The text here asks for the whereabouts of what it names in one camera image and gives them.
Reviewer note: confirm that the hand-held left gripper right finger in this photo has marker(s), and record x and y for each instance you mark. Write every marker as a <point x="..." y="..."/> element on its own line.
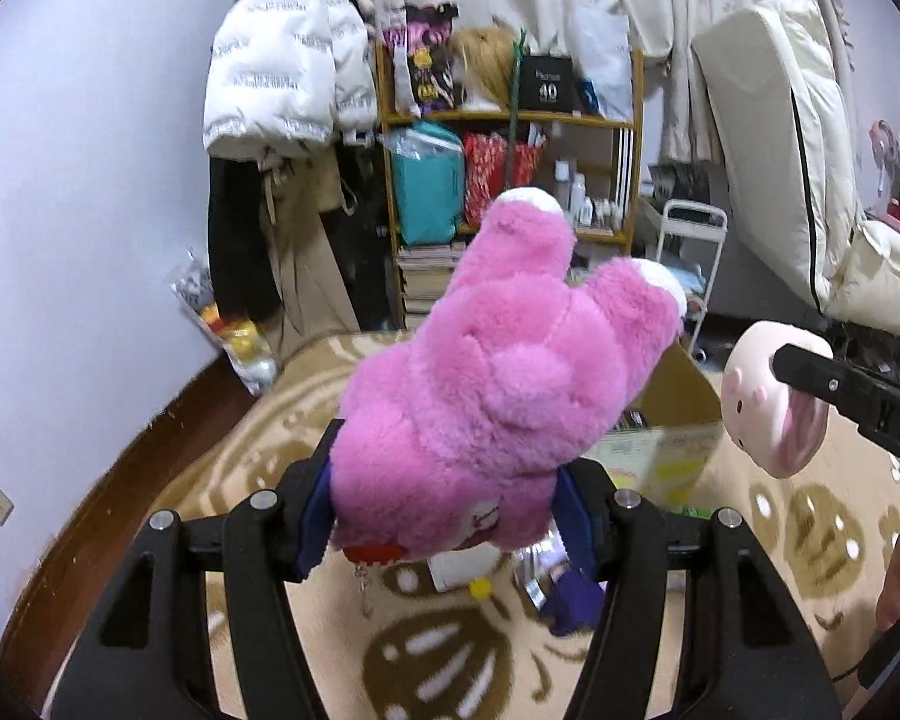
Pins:
<point x="571" y="517"/>

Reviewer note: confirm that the bag of plush toys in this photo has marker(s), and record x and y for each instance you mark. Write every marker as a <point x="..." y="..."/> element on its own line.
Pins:
<point x="225" y="322"/>

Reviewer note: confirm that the black gift box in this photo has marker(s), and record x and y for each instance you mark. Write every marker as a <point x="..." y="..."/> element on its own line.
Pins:
<point x="547" y="82"/>

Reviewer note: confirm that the stack of books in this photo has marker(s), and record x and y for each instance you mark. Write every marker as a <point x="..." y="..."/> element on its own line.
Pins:
<point x="426" y="277"/>

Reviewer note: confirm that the red patterned bag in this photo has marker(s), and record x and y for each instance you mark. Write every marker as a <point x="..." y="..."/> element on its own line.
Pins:
<point x="495" y="169"/>

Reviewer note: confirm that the cardboard box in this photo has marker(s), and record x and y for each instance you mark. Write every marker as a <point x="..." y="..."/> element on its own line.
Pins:
<point x="675" y="435"/>

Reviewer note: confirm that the beige patterned blanket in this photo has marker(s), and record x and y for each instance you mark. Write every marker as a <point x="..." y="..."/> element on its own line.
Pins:
<point x="450" y="637"/>

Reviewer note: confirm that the white puffer jacket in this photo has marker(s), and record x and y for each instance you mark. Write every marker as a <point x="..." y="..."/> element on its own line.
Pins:
<point x="285" y="60"/>

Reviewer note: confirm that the pink plush bear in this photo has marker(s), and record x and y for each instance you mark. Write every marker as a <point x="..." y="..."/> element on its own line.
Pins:
<point x="487" y="382"/>

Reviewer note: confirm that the beige coat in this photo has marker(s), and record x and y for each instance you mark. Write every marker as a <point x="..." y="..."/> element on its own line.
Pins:
<point x="300" y="240"/>

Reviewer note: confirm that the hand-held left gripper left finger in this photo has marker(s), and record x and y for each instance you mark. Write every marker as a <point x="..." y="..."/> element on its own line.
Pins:
<point x="316" y="510"/>

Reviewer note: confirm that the white mattress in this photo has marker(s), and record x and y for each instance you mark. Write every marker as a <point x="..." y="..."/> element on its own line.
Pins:
<point x="787" y="142"/>

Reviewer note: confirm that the white curtain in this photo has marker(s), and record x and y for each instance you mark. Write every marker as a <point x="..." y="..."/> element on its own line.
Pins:
<point x="570" y="0"/>

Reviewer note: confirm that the cream pillow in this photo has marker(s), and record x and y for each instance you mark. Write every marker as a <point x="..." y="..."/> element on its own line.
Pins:
<point x="881" y="274"/>

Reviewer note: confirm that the white metal cart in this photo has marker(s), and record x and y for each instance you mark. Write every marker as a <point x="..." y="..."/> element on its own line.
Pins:
<point x="690" y="255"/>

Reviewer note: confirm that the teal bag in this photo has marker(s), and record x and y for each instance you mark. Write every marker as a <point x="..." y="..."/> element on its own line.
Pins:
<point x="426" y="184"/>

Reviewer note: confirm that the wooden shelf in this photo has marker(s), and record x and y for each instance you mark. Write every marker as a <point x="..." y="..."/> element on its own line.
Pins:
<point x="510" y="172"/>

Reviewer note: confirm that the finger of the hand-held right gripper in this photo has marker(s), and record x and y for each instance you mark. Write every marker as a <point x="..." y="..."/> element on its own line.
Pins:
<point x="847" y="394"/>

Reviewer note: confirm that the pink pig plush toy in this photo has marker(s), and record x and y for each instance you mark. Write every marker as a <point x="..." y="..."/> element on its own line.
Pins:
<point x="765" y="405"/>

